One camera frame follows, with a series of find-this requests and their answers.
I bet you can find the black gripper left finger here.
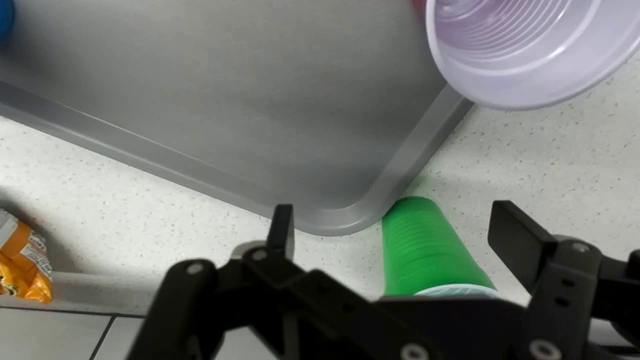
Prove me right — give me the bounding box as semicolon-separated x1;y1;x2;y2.
125;202;416;360

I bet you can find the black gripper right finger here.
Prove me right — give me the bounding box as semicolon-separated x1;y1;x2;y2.
486;198;640;360

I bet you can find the green plastic cup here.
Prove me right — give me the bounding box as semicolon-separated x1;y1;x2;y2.
379;194;499;299

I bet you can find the purple plastic cup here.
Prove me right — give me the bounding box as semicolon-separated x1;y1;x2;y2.
408;0;640;111

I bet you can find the grey plastic tray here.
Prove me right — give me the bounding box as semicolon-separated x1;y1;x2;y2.
0;0;476;237

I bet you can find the orange snack packet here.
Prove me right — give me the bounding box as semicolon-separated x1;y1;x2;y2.
0;208;56;305

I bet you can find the blue plastic cup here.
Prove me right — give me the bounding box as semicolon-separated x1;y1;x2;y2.
0;0;17;47

